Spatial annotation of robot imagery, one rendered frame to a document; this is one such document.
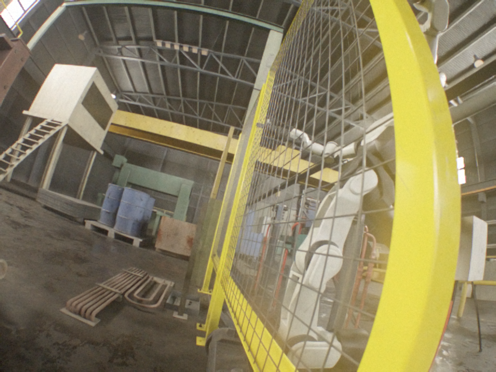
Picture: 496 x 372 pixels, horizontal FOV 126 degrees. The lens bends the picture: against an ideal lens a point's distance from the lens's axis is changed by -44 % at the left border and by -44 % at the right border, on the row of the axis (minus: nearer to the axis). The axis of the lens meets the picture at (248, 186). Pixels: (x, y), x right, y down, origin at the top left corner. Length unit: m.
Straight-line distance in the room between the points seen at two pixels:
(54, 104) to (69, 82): 1.00
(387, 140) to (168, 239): 3.83
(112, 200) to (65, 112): 4.75
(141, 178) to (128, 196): 6.74
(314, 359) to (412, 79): 0.82
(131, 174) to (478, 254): 11.61
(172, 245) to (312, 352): 3.65
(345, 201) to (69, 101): 8.85
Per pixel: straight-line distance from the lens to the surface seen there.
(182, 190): 10.73
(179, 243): 4.21
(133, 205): 4.53
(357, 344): 0.98
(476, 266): 1.60
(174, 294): 2.08
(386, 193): 0.96
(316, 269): 0.75
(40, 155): 14.70
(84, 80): 9.29
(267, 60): 3.79
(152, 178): 11.15
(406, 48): 0.29
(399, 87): 0.27
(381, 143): 0.99
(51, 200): 5.67
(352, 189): 0.84
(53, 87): 10.05
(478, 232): 1.60
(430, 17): 0.75
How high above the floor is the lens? 0.65
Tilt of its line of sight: 13 degrees up
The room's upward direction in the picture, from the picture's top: 13 degrees clockwise
